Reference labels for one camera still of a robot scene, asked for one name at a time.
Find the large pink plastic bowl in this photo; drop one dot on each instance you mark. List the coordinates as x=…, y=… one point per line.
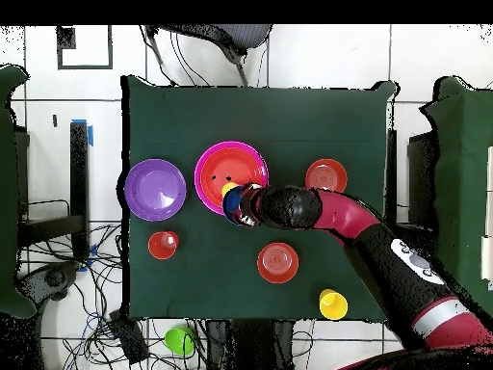
x=197, y=181

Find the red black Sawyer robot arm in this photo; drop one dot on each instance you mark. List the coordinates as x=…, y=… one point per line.
x=346, y=216

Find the dark green side cloth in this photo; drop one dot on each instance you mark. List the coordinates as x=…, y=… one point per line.
x=7, y=192
x=462, y=173

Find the yellow plastic cup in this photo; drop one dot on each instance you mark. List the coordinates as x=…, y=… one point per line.
x=333, y=306
x=228, y=187

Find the black metal post frame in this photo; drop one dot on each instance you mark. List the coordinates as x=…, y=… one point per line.
x=79, y=173

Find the grey office chair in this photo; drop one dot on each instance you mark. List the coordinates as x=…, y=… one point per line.
x=238, y=36

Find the orange plastic cup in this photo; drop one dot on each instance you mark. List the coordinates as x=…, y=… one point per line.
x=160, y=248

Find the green plastic cup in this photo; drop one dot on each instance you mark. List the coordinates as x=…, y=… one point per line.
x=177, y=341

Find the black chair base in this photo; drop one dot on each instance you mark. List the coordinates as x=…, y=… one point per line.
x=54, y=277

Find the small orange plastic bowl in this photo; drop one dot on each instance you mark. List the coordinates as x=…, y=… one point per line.
x=277, y=263
x=326, y=175

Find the large orange plastic bowl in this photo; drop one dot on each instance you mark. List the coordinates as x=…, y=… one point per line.
x=231, y=165

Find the blue plastic bowl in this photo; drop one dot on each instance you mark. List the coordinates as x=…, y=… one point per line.
x=231, y=206

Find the black floor box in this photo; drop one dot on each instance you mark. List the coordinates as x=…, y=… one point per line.
x=129, y=339

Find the dark green table cloth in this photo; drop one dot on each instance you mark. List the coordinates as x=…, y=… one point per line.
x=250, y=123

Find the purple plastic bowl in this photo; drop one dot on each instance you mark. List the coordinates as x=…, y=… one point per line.
x=154, y=189

